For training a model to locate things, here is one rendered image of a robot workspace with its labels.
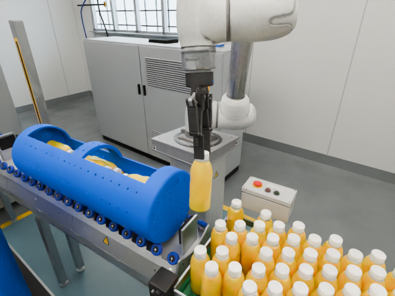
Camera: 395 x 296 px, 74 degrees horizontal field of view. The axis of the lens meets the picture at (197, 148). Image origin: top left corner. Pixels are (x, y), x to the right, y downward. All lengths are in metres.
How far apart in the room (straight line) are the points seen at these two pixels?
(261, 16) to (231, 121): 0.86
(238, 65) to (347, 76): 2.18
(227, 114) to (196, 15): 0.83
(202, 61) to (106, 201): 0.61
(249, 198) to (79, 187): 0.68
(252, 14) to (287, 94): 2.94
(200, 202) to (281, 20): 0.51
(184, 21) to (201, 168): 0.38
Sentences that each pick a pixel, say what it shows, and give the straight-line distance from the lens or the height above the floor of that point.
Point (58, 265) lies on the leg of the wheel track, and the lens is 2.16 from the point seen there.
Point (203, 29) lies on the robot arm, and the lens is 0.67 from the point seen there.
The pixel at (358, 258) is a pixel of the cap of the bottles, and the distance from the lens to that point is 0.98.
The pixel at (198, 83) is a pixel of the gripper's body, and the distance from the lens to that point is 0.68.
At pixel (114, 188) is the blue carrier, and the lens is 0.99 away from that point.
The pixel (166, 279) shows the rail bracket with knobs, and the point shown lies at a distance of 0.91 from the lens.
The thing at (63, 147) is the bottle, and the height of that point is 1.13.
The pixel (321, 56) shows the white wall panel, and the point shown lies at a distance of 3.39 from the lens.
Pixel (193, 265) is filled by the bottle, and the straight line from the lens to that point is 0.89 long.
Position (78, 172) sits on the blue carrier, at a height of 1.18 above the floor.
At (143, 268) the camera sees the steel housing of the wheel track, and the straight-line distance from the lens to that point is 1.13.
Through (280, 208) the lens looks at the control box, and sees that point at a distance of 1.09.
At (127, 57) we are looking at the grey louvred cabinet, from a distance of 3.26.
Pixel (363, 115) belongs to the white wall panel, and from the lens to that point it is 3.44.
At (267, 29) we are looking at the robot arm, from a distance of 0.68.
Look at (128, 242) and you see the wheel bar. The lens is 1.13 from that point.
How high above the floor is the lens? 1.73
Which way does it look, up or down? 27 degrees down
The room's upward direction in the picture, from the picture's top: straight up
